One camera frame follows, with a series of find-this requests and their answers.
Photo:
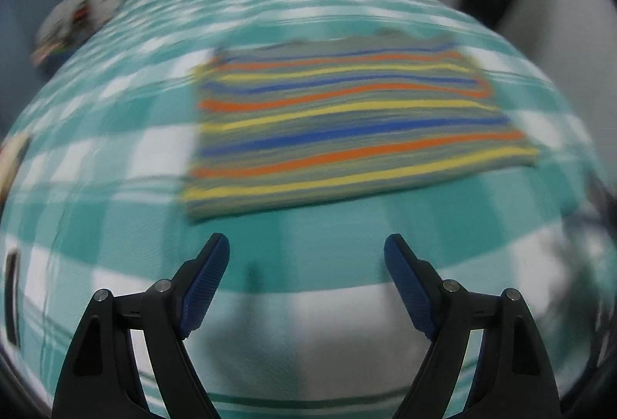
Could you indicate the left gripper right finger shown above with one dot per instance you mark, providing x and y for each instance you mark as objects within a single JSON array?
[{"x": 513, "y": 376}]

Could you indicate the pile of clothes on nightstand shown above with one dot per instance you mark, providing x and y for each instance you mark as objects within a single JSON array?
[{"x": 68, "y": 26}]

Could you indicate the striped knit sweater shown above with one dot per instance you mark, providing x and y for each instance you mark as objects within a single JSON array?
[{"x": 312, "y": 122}]

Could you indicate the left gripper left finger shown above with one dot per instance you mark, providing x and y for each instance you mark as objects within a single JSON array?
[{"x": 99, "y": 377}]

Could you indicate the teal plaid bed blanket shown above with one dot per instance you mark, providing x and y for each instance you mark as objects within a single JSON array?
[{"x": 307, "y": 321}]

